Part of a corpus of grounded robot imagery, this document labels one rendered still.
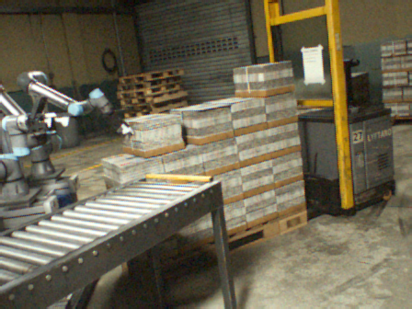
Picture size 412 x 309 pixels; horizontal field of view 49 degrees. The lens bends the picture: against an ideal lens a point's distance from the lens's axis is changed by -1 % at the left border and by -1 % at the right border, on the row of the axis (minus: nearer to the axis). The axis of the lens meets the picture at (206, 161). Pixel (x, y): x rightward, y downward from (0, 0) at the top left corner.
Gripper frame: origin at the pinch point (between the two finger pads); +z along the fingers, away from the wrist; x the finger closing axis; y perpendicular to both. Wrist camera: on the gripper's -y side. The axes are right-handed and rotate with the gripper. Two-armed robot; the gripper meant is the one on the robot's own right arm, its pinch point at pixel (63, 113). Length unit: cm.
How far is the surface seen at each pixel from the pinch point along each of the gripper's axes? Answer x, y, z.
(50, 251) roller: 37, 50, 19
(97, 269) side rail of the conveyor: 31, 57, 35
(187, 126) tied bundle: -125, 11, -4
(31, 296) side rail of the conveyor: 57, 57, 30
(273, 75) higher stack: -171, -20, 46
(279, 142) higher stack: -175, 28, 46
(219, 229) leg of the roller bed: -44, 61, 50
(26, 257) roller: 42, 50, 13
